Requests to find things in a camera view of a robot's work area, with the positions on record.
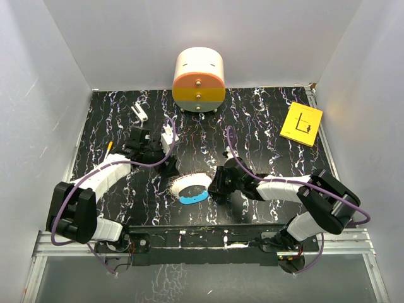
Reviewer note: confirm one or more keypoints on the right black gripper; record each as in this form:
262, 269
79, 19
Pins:
217, 185

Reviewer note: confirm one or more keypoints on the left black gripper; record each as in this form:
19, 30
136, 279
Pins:
168, 169

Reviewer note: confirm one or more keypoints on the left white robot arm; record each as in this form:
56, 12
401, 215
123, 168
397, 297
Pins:
73, 209

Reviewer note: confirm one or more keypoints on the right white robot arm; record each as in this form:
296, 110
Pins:
329, 204

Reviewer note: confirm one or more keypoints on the yellow white marker pen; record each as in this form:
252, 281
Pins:
109, 148

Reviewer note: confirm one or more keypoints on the white black stapler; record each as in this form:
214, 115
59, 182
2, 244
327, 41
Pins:
139, 112

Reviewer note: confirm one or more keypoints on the round three-drawer mini cabinet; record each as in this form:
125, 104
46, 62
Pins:
199, 83

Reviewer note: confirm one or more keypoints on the yellow book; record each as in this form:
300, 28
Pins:
301, 124

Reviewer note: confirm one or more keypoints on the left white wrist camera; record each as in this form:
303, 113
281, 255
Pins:
168, 138

